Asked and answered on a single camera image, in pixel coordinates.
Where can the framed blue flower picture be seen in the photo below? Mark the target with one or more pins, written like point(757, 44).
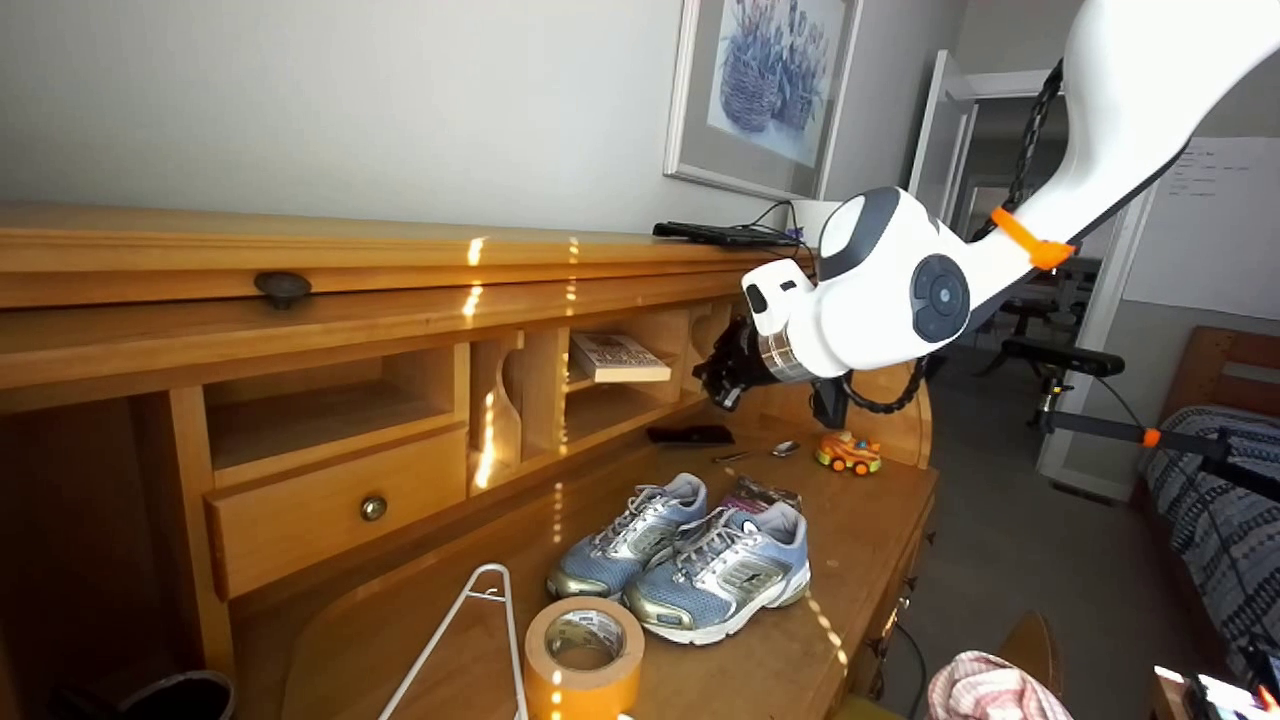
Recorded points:
point(767, 83)

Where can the red white checked towel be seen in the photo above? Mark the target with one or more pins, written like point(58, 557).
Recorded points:
point(994, 690)

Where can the wooden chair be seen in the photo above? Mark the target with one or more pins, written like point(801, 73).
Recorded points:
point(1033, 643)

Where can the black boom arm orange joints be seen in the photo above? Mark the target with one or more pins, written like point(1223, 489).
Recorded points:
point(1067, 358)

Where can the bed with striped blanket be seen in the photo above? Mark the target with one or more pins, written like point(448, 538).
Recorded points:
point(1223, 506)

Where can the wooden drawer brass knob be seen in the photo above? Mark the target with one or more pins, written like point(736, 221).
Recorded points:
point(322, 515)

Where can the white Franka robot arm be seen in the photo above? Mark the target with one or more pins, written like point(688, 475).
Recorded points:
point(883, 300)

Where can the purple paperback book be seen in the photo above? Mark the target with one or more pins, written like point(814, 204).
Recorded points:
point(763, 495)

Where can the blue white sneaker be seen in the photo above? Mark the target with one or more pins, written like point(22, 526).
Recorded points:
point(627, 543)
point(723, 574)

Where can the orange toy car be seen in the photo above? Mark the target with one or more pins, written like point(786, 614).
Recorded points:
point(848, 456)

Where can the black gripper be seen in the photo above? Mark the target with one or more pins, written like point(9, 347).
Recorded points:
point(745, 362)

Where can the white door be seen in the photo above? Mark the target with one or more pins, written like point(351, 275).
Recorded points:
point(932, 146)

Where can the wooden roll-top desk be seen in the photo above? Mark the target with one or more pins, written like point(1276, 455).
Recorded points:
point(334, 333)

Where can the tan tape roll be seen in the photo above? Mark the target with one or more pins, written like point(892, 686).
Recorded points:
point(583, 675)

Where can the black bin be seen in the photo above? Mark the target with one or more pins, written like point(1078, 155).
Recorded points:
point(183, 699)

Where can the black remote control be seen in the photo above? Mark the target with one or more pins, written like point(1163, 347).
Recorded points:
point(688, 432)

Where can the whiteboard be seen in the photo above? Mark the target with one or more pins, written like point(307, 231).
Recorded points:
point(1223, 221)

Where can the black keyboard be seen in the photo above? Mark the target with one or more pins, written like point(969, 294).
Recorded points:
point(726, 234)

